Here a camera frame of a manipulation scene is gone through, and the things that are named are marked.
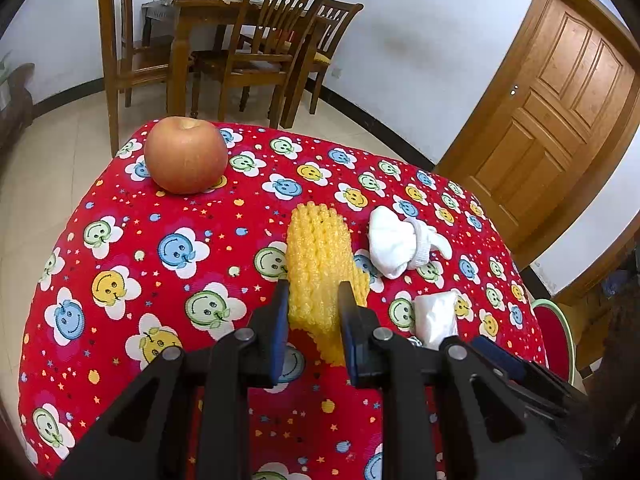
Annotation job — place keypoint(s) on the yellow foam fruit net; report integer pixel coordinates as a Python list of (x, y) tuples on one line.
[(320, 260)]

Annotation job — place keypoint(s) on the apple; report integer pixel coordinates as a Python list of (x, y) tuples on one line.
[(185, 155)]

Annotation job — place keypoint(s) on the wooden dining table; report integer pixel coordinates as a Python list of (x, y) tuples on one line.
[(200, 15)]

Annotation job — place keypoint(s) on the white sock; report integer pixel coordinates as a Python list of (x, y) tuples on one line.
[(397, 242)]

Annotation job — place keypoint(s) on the red smiley flower tablecloth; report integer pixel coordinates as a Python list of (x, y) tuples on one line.
[(150, 280)]

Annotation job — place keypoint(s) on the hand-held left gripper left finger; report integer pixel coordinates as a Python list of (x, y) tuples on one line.
[(280, 330)]

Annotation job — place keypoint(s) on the wooden dining chair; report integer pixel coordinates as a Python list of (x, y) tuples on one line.
[(280, 25), (130, 65), (332, 30)]

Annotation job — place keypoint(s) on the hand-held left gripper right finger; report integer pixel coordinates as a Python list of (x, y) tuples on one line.
[(347, 330)]

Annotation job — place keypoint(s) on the red stool green rim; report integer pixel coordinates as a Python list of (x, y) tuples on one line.
[(552, 335)]

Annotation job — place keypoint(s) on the dark low cabinet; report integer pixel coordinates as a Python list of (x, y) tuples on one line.
[(15, 105)]

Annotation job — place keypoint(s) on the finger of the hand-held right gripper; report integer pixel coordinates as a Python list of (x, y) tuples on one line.
[(497, 357)]

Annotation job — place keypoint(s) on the clear plastic bag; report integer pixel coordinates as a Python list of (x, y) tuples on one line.
[(436, 317)]

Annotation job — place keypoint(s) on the wooden cabinet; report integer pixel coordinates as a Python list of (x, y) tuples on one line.
[(605, 280)]

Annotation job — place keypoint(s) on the wooden door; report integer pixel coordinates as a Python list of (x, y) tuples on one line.
[(555, 120)]

